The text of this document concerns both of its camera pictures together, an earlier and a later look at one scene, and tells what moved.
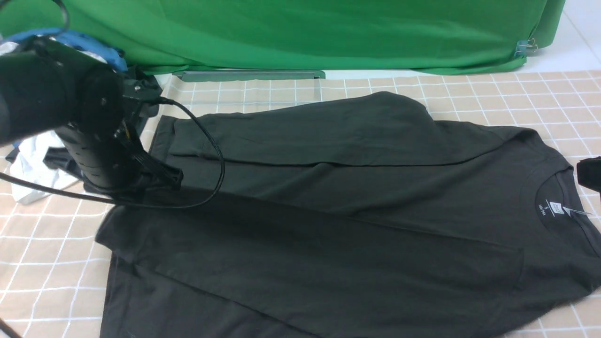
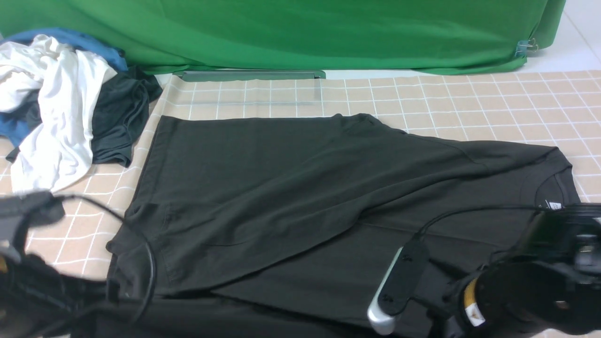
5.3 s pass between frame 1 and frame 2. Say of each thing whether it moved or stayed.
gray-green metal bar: stayed
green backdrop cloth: stayed
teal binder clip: stayed
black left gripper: moved
